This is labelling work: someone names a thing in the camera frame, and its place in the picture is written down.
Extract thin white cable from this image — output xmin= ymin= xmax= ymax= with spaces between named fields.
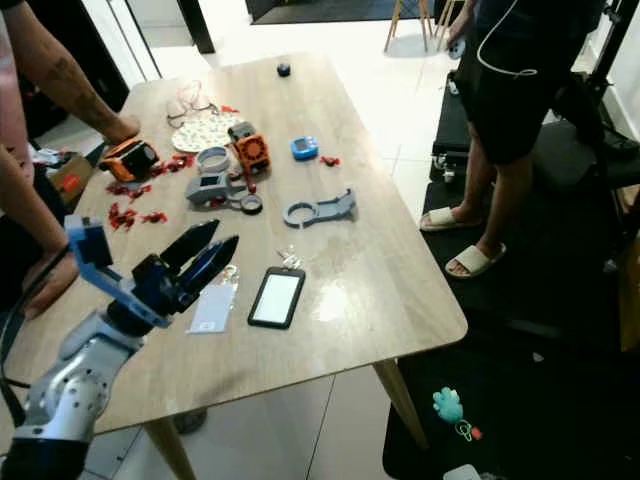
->
xmin=476 ymin=0 xmax=541 ymax=79

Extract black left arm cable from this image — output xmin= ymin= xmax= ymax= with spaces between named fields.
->
xmin=0 ymin=245 xmax=71 ymax=423

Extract small blue device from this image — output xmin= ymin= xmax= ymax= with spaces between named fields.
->
xmin=290 ymin=136 xmax=319 ymax=161

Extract person in black shorts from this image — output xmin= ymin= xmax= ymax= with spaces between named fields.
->
xmin=420 ymin=0 xmax=611 ymax=266

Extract small cardboard box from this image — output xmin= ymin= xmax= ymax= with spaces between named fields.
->
xmin=50 ymin=150 xmax=96 ymax=196

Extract clear plastic sleeve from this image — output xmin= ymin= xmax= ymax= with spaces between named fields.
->
xmin=188 ymin=285 xmax=239 ymax=335

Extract hand of bare arm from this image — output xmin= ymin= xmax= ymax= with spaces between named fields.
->
xmin=22 ymin=252 xmax=79 ymax=319

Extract grey device with ring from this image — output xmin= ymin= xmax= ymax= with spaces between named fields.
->
xmin=186 ymin=171 xmax=264 ymax=215

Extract black floor mat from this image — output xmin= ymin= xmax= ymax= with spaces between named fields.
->
xmin=382 ymin=170 xmax=640 ymax=480

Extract wooden chair legs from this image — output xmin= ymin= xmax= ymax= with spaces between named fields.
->
xmin=385 ymin=0 xmax=461 ymax=51

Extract black hard case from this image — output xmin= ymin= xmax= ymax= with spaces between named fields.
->
xmin=432 ymin=70 xmax=473 ymax=181

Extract black card holder with keys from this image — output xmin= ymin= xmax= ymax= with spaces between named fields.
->
xmin=248 ymin=245 xmax=307 ymax=331

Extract white tape roll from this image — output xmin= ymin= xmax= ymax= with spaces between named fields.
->
xmin=198 ymin=146 xmax=231 ymax=173

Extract teal hand-shaped key toy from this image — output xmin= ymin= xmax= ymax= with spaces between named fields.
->
xmin=432 ymin=387 xmax=483 ymax=442

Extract orange black fan module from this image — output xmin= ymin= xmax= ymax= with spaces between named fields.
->
xmin=228 ymin=121 xmax=271 ymax=173

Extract person in pink shirt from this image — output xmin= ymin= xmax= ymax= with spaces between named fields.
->
xmin=0 ymin=15 xmax=33 ymax=191

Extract beige slipper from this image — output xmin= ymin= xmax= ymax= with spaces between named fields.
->
xmin=420 ymin=206 xmax=461 ymax=231
xmin=445 ymin=243 xmax=508 ymax=280

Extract light wooden table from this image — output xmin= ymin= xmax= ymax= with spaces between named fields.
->
xmin=0 ymin=52 xmax=469 ymax=480

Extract hand of tattooed arm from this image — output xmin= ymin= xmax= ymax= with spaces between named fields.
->
xmin=108 ymin=114 xmax=143 ymax=143

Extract patterned round plate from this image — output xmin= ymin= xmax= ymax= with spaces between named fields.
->
xmin=172 ymin=112 xmax=246 ymax=153

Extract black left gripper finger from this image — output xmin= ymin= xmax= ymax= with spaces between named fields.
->
xmin=160 ymin=220 xmax=221 ymax=273
xmin=185 ymin=236 xmax=241 ymax=299

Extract black equipment bag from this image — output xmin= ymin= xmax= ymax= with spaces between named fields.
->
xmin=535 ymin=70 xmax=640 ymax=191

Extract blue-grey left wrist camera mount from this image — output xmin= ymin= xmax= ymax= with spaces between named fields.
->
xmin=65 ymin=215 xmax=173 ymax=331

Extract grey printed gripper part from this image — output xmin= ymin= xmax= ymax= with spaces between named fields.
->
xmin=282 ymin=188 xmax=358 ymax=228

